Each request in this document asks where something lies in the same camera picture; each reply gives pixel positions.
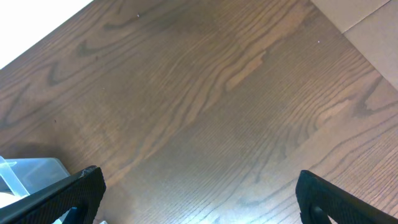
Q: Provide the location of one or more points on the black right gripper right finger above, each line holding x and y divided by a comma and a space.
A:
322, 202

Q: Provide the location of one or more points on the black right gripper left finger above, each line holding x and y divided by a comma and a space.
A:
77, 196

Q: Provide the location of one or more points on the clear plastic storage box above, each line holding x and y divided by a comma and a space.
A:
23, 177

